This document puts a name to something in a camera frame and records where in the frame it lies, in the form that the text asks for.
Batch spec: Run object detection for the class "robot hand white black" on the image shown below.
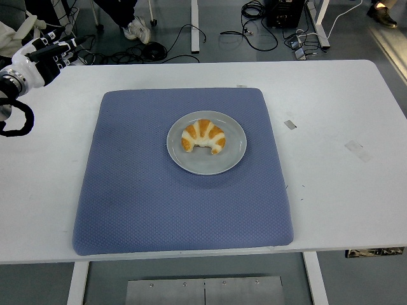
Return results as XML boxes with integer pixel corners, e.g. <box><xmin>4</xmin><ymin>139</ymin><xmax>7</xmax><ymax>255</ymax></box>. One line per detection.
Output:
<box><xmin>11</xmin><ymin>29</ymin><xmax>86</xmax><ymax>88</ymax></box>

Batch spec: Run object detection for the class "croissant bread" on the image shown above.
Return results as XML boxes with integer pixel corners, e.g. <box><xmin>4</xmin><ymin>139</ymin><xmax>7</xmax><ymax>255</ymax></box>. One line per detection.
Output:
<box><xmin>181</xmin><ymin>118</ymin><xmax>227</xmax><ymax>156</ymax></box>

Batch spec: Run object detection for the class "grey round plate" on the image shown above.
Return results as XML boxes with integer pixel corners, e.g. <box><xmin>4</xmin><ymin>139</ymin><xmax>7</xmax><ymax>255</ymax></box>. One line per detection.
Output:
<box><xmin>166</xmin><ymin>110</ymin><xmax>248</xmax><ymax>176</ymax></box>

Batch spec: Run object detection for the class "grey metal plate with screws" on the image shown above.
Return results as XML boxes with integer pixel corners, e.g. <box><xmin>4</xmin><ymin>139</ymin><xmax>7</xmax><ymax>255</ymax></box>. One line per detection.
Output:
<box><xmin>125</xmin><ymin>276</ymin><xmax>285</xmax><ymax>305</ymax></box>

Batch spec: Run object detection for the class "cream white cloth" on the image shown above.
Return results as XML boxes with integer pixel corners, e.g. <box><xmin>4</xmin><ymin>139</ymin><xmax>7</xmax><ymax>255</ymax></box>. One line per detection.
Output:
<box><xmin>0</xmin><ymin>20</ymin><xmax>25</xmax><ymax>60</ymax></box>

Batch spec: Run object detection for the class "person's white shoe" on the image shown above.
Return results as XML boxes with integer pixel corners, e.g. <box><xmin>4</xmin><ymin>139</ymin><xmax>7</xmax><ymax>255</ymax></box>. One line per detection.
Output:
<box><xmin>132</xmin><ymin>16</ymin><xmax>151</xmax><ymax>44</ymax></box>
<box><xmin>122</xmin><ymin>24</ymin><xmax>137</xmax><ymax>41</ymax></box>

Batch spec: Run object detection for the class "person's leg dark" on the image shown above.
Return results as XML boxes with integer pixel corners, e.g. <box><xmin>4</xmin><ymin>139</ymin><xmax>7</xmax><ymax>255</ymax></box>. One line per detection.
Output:
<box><xmin>93</xmin><ymin>0</ymin><xmax>139</xmax><ymax>28</ymax></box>

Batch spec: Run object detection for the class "white background table leg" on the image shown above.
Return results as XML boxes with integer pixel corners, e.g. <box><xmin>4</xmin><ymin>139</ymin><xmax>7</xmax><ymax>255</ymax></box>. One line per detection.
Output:
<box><xmin>190</xmin><ymin>0</ymin><xmax>200</xmax><ymax>53</ymax></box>
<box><xmin>305</xmin><ymin>0</ymin><xmax>331</xmax><ymax>50</ymax></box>

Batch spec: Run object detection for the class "blue quilted mat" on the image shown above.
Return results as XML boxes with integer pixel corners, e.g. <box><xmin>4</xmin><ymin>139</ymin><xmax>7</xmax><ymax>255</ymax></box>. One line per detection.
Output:
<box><xmin>72</xmin><ymin>88</ymin><xmax>294</xmax><ymax>257</ymax></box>

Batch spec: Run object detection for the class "black equipment box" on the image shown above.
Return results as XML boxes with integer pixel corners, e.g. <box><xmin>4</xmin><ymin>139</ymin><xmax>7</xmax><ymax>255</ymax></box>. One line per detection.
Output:
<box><xmin>265</xmin><ymin>0</ymin><xmax>307</xmax><ymax>29</ymax></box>

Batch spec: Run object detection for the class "dark power adapter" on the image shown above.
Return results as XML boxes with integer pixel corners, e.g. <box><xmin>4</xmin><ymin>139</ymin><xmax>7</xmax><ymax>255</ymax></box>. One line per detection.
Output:
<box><xmin>284</xmin><ymin>34</ymin><xmax>306</xmax><ymax>50</ymax></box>

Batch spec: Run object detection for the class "long clear tape piece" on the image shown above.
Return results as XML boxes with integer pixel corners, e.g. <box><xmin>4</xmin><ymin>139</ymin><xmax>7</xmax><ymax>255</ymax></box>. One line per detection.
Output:
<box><xmin>344</xmin><ymin>139</ymin><xmax>373</xmax><ymax>163</ymax></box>

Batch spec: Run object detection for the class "person's brown shoe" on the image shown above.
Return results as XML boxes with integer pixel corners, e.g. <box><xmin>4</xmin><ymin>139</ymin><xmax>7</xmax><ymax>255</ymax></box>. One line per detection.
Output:
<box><xmin>366</xmin><ymin>2</ymin><xmax>398</xmax><ymax>29</ymax></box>

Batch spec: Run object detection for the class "white chair frame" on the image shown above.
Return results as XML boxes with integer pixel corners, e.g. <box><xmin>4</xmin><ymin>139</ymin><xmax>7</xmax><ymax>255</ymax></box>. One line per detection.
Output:
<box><xmin>15</xmin><ymin>10</ymin><xmax>48</xmax><ymax>41</ymax></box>

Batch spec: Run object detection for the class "black cable bundle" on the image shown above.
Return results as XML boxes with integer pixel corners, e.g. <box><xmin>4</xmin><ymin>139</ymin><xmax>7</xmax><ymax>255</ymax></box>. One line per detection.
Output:
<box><xmin>78</xmin><ymin>40</ymin><xmax>168</xmax><ymax>66</ymax></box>

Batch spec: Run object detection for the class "black thin cable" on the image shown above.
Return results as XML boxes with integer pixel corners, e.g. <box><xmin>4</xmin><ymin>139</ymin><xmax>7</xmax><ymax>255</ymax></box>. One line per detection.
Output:
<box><xmin>160</xmin><ymin>24</ymin><xmax>207</xmax><ymax>64</ymax></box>

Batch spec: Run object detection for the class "black coiled cable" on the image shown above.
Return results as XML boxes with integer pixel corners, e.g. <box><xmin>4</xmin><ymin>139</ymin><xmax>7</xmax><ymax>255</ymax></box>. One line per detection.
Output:
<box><xmin>219</xmin><ymin>0</ymin><xmax>279</xmax><ymax>51</ymax></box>

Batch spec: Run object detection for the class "white cable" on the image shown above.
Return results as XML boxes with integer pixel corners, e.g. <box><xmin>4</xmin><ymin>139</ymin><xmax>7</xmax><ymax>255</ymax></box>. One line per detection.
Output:
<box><xmin>295</xmin><ymin>0</ymin><xmax>363</xmax><ymax>39</ymax></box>

